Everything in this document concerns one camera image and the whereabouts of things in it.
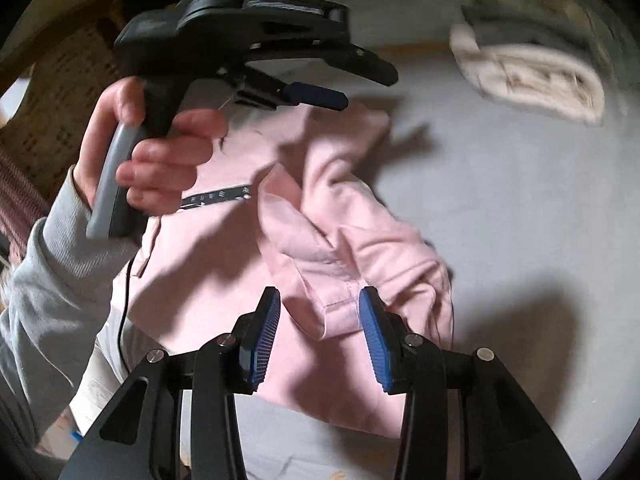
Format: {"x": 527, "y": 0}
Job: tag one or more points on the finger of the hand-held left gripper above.
{"x": 320, "y": 96}
{"x": 365, "y": 65}

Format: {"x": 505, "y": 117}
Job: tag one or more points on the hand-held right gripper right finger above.
{"x": 375, "y": 340}

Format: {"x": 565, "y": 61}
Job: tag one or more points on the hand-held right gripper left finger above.
{"x": 262, "y": 340}

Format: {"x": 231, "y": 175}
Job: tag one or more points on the pink sweatshirt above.
{"x": 210, "y": 270}

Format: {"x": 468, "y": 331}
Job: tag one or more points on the person's left forearm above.
{"x": 50, "y": 285}

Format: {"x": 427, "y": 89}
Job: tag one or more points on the person's left hand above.
{"x": 165, "y": 165}

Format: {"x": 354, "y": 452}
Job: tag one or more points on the dark grey folded garment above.
{"x": 515, "y": 25}

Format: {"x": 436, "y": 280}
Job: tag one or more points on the cream folded garment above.
{"x": 535, "y": 80}

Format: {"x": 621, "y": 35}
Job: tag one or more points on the cream cloth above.
{"x": 97, "y": 385}

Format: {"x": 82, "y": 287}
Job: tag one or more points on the patterned curtain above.
{"x": 55, "y": 105}

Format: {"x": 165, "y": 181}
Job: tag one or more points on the red striped cloth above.
{"x": 17, "y": 195}

